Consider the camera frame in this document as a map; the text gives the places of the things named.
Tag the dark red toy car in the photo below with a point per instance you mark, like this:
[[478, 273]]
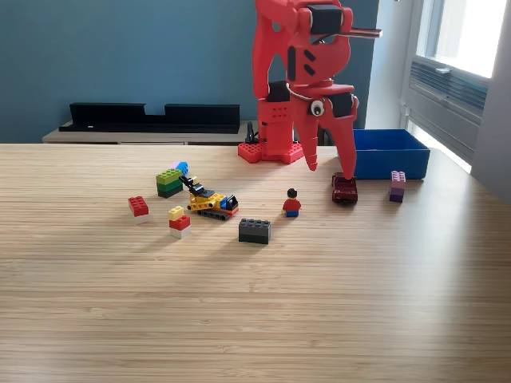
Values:
[[345, 191]]

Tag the toy figure red shirt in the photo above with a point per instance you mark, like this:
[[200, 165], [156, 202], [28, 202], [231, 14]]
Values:
[[291, 205]]

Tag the grey dark green brick stack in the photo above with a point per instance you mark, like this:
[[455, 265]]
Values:
[[254, 231]]

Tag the yellow toy digger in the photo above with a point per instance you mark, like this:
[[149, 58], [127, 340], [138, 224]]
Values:
[[207, 203]]

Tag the blue plastic bin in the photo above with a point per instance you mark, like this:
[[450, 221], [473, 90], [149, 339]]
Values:
[[391, 163]]

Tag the pink purple brick stack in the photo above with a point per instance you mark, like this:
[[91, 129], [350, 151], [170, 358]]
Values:
[[397, 187]]

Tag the grey window radiator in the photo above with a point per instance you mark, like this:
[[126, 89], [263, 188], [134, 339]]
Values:
[[447, 103]]

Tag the blue pink brick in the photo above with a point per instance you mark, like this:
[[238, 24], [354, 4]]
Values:
[[183, 167]]

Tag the white framed window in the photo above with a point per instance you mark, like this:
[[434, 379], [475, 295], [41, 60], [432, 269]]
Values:
[[471, 32]]

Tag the yellow red white brick stack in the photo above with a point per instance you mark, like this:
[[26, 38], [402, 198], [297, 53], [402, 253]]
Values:
[[179, 223]]

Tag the pale wooden sideboard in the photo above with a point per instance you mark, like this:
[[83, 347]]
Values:
[[120, 137]]

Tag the black shelf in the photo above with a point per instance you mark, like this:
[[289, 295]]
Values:
[[120, 115]]

